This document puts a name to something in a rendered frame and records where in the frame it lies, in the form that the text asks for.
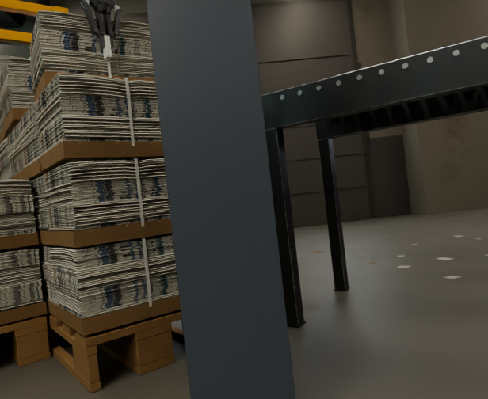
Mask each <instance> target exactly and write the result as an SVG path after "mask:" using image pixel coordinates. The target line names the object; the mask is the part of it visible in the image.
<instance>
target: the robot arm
mask: <svg viewBox="0 0 488 399"><path fill-rule="evenodd" d="M90 5H91V7H92V8H93V10H94V12H95V16H96V22H97V24H96V22H95V20H94V17H93V14H92V11H91V8H90ZM80 6H81V7H82V9H83V10H84V12H85V15H86V19H87V21H88V23H89V26H90V30H91V32H92V34H93V35H96V36H97V38H98V39H99V44H100V47H101V48H103V53H104V60H105V61H109V60H110V59H111V58H112V50H111V49H112V48H113V40H112V38H116V37H117V35H118V33H119V27H120V15H121V13H122V11H123V10H124V8H123V7H119V6H118V5H116V2H115V0H82V1H81V2H80ZM113 8H114V13H115V16H114V22H113V28H112V22H111V10H112V9H113ZM102 14H103V17H104V19H105V31H106V35H105V31H104V24H103V17H102Z"/></svg>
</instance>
